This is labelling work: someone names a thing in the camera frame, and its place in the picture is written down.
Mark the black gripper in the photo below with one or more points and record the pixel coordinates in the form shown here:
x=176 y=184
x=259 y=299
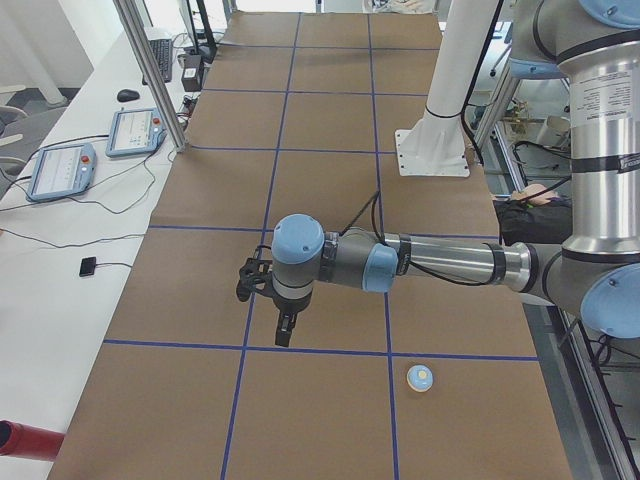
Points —
x=289 y=306

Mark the blue white call bell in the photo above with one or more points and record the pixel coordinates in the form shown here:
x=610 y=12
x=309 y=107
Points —
x=420 y=378

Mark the small black square puck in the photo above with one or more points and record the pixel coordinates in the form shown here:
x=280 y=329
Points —
x=87 y=266

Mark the far blue teach pendant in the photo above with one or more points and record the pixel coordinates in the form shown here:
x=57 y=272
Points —
x=135 y=132

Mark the blue teach pendant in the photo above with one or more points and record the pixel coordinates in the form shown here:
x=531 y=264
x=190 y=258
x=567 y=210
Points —
x=135 y=132
x=62 y=171

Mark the black power adapter box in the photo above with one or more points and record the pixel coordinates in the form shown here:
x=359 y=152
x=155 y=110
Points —
x=192 y=74

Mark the seated person in black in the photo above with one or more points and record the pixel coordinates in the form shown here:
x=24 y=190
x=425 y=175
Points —
x=535 y=215

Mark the near blue teach pendant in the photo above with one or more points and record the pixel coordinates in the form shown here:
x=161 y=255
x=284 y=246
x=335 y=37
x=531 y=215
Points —
x=62 y=171

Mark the black computer mouse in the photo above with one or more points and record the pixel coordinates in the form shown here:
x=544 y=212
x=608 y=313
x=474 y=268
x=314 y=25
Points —
x=127 y=95

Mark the red cylinder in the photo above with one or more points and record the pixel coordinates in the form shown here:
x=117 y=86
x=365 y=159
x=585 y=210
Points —
x=29 y=442

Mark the black keyboard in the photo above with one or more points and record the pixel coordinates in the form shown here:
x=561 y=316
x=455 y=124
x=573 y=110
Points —
x=162 y=50

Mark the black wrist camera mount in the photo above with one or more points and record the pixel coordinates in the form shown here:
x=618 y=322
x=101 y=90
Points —
x=255 y=276

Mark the white camera pillar with base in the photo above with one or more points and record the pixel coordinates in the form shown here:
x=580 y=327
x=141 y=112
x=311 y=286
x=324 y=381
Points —
x=435 y=146

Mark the aluminium frame post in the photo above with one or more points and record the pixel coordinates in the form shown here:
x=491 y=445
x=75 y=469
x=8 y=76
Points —
x=133 y=26

